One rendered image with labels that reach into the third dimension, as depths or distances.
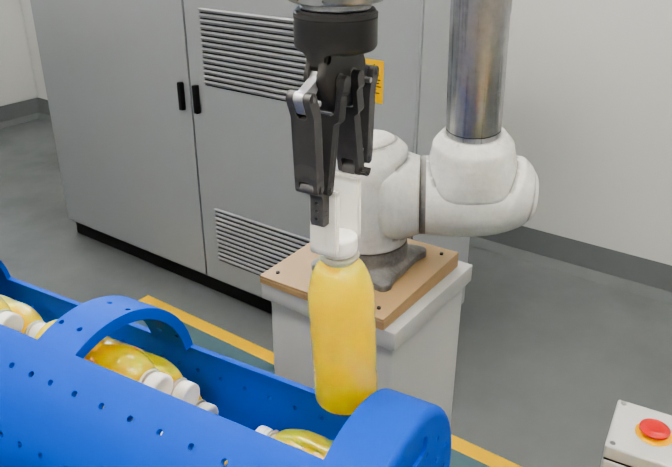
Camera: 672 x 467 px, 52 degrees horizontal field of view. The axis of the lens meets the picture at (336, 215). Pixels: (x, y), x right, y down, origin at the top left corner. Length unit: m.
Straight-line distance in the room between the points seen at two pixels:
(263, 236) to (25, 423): 2.13
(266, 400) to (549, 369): 2.06
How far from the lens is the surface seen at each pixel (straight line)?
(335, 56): 0.62
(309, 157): 0.62
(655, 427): 0.99
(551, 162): 3.58
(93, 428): 0.84
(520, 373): 2.90
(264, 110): 2.72
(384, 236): 1.33
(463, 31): 1.20
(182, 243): 3.37
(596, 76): 3.41
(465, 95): 1.23
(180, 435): 0.77
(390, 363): 1.33
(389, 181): 1.28
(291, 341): 1.47
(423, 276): 1.39
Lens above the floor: 1.71
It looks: 25 degrees down
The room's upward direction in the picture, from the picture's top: straight up
